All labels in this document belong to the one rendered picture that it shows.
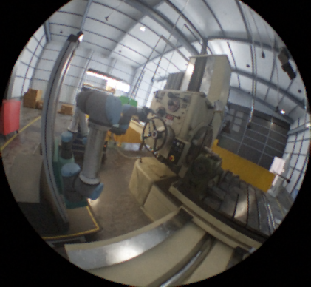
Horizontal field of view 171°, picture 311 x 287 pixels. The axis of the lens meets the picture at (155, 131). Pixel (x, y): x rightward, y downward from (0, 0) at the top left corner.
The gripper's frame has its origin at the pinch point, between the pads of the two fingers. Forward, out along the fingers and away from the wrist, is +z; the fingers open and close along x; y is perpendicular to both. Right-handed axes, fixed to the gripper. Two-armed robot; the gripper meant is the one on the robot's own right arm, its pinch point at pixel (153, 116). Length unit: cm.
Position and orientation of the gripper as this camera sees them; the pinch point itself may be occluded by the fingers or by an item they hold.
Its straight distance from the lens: 96.5
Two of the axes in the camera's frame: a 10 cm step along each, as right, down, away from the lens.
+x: -4.4, 8.4, 3.1
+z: 7.3, 1.4, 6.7
